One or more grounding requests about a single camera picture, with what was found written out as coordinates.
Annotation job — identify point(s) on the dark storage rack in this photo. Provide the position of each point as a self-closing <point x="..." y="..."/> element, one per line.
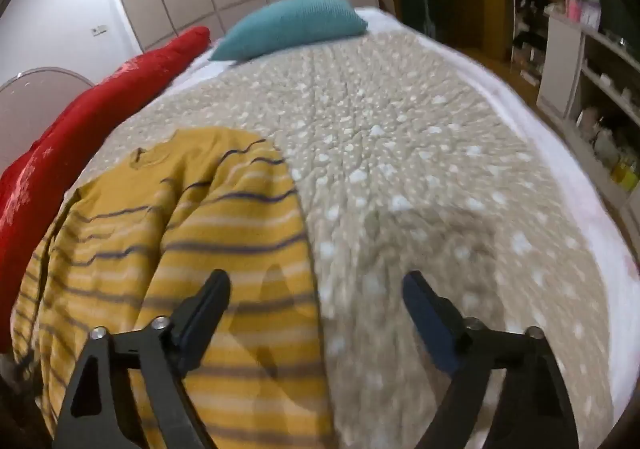
<point x="527" y="19"/>

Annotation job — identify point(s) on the yellow striped sweater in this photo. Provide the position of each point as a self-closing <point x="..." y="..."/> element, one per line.
<point x="200" y="229"/>

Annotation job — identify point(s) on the white shelf unit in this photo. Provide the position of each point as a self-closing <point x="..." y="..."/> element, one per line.
<point x="562" y="64"/>

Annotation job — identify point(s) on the wall switch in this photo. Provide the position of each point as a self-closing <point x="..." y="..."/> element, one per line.
<point x="99" y="29"/>

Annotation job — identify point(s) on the white bed sheet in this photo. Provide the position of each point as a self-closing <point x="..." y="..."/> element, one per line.
<point x="595" y="229"/>

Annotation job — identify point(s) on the pink bottle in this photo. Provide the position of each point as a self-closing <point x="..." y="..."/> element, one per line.
<point x="575" y="6"/>

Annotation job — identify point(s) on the teal pillow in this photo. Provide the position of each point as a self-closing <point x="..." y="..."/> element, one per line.
<point x="290" y="24"/>

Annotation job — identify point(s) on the red bolster pillow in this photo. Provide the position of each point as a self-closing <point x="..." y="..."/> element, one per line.
<point x="75" y="129"/>

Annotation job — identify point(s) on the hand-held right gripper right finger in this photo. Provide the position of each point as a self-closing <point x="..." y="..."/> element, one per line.
<point x="426" y="314"/>

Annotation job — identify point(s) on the beige spotted quilt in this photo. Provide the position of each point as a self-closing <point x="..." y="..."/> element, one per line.
<point x="400" y="154"/>

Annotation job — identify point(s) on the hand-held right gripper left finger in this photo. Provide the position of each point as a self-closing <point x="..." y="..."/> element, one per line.
<point x="199" y="326"/>

